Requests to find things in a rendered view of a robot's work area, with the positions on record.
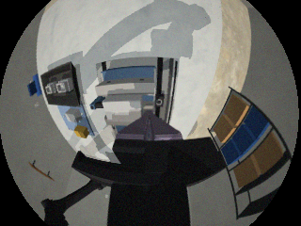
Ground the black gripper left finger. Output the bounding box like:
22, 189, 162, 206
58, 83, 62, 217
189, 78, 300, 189
115, 110, 149, 141

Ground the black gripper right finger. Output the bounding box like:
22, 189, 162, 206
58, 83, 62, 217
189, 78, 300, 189
149, 110, 183, 141

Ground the yellow rectangular block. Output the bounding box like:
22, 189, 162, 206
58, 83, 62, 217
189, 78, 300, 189
73, 125, 89, 138

